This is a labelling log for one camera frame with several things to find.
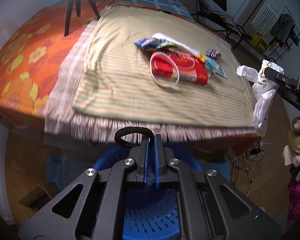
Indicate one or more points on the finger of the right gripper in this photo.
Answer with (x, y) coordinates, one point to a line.
(287, 82)
(289, 97)

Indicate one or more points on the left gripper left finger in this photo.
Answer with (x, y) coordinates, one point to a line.
(142, 162)

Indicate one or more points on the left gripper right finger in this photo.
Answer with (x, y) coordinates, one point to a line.
(160, 161)

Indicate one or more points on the small grey printed sachet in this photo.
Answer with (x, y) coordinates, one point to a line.
(220, 71)

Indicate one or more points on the dark candy bar wrapper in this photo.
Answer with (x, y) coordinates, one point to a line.
(214, 54)

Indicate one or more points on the red cardboard medicine box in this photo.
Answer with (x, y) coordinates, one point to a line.
(178, 66)

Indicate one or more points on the blue snack bag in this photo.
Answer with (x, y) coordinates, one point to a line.
(153, 44)

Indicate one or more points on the blue plastic trash basket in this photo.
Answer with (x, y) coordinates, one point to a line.
(151, 213)

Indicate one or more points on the black metal clothes rack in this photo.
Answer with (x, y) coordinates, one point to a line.
(274, 53)

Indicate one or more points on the dark hanging jacket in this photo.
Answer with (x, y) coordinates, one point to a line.
(283, 30)

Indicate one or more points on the yellow crate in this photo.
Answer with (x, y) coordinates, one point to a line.
(259, 43)

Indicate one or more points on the brown plush toy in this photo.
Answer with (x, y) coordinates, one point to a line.
(291, 152)

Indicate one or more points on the striped beige towel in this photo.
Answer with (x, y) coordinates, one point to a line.
(117, 81)

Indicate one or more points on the white radiator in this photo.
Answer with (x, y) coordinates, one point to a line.
(267, 15)

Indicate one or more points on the white colourful long wrapper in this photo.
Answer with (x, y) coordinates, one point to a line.
(212, 65)

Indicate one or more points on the fringed pink woven blanket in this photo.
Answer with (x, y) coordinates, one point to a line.
(61, 119)

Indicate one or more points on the black folding chair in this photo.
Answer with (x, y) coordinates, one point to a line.
(235, 33)

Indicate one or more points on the cardboard box on floor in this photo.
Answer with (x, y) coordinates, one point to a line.
(39, 197)

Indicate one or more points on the orange floral bed sheet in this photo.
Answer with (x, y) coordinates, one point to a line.
(30, 62)

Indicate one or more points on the black tripod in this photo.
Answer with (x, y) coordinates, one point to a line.
(77, 4)

